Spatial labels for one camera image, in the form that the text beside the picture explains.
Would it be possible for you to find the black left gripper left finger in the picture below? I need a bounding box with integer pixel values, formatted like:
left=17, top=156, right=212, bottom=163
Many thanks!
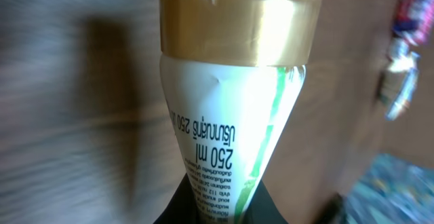
left=154, top=174, right=200, bottom=224

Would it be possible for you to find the red Carefree liner pack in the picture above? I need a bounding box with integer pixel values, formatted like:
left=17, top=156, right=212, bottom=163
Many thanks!
left=392, top=0, right=433, bottom=46

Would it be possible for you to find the white small packet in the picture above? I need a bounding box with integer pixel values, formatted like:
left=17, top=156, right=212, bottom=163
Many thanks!
left=159, top=0, right=321, bottom=223

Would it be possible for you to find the yellow wet wipes packet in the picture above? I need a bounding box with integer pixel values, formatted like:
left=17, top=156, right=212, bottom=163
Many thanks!
left=378, top=38, right=420, bottom=121

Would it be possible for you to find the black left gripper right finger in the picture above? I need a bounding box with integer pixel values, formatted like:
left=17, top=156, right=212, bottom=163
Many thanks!
left=242, top=181, right=288, bottom=224

